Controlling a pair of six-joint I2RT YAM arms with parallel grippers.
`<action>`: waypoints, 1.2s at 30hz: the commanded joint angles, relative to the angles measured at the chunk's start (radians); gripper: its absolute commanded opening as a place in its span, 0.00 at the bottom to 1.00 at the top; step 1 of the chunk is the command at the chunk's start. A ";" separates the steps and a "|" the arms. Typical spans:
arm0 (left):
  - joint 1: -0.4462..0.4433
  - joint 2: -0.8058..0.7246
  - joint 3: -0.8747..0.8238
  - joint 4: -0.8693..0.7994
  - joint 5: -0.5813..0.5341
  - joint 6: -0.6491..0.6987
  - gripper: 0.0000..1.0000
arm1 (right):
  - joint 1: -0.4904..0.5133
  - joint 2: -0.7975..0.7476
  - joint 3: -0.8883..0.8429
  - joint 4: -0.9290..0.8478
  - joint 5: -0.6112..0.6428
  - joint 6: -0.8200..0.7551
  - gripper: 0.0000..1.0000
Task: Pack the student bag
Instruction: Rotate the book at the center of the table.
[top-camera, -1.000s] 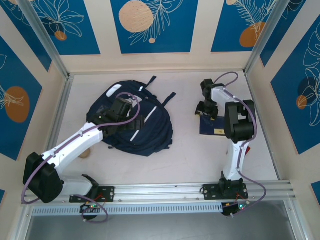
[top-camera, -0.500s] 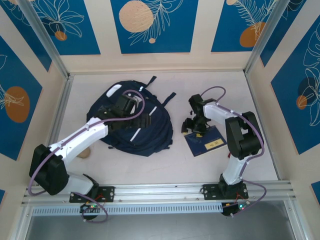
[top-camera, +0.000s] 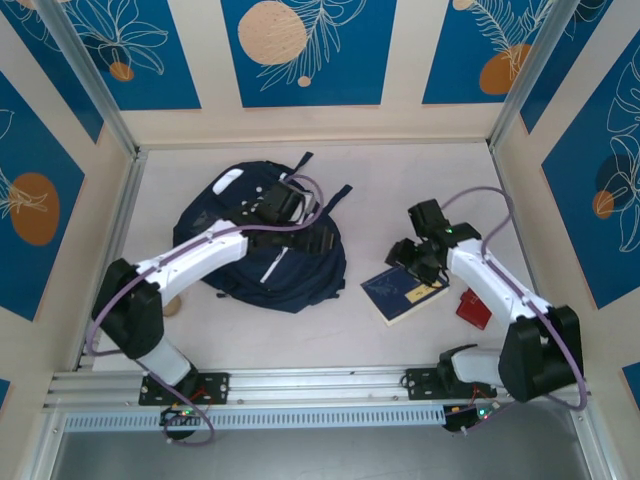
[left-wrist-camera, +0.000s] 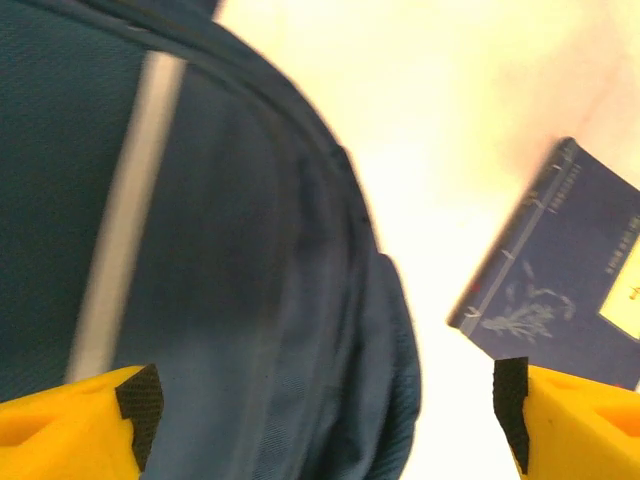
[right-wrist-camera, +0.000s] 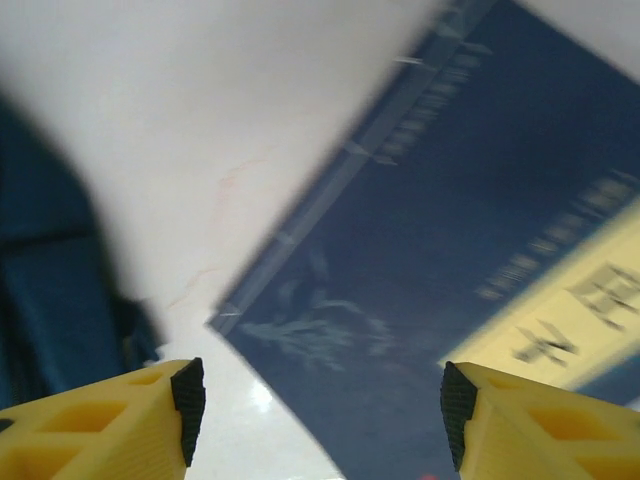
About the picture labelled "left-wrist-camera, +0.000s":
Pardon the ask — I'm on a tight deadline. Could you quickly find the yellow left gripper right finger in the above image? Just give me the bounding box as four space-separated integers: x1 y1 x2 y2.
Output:
492 356 640 480

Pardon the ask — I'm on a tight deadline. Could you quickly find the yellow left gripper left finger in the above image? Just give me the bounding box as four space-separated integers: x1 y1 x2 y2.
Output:
0 363 165 480

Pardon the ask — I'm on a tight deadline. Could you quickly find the blue book with yellow label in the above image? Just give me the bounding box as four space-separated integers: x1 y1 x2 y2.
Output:
446 136 640 394

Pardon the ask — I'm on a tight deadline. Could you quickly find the navy blue backpack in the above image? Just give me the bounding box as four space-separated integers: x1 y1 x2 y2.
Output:
0 0 424 480

